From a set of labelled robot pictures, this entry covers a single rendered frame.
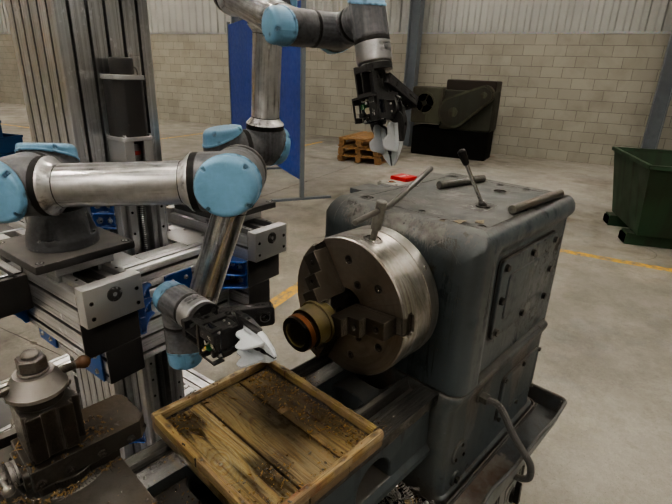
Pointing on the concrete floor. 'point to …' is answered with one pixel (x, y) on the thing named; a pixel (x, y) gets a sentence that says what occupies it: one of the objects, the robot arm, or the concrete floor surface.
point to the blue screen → (238, 57)
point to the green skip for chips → (642, 196)
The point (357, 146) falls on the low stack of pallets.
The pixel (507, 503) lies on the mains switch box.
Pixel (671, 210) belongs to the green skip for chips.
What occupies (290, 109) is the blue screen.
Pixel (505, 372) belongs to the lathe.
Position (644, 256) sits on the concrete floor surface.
